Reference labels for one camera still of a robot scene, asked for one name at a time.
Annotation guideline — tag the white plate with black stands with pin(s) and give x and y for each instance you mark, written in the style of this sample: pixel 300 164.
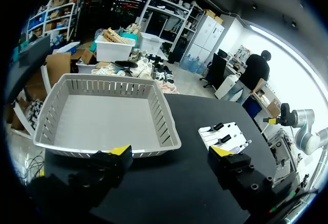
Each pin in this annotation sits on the white plate with black stands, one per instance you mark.
pixel 223 137

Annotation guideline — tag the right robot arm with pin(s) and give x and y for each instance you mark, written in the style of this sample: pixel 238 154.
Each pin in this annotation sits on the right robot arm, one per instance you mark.
pixel 307 129

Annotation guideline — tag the grey slotted basket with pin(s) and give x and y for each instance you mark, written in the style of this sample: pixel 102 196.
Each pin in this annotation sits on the grey slotted basket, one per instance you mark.
pixel 106 116

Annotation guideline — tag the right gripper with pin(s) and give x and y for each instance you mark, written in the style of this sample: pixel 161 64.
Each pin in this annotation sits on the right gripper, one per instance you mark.
pixel 287 115

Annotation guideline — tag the person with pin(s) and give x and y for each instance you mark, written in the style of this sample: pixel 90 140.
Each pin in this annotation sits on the person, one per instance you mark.
pixel 252 78

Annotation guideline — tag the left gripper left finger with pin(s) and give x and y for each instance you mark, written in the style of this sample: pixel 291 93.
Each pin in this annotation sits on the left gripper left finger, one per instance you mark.
pixel 102 170

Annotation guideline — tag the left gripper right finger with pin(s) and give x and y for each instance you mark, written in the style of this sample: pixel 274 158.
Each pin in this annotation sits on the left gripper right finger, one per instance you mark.
pixel 238 172

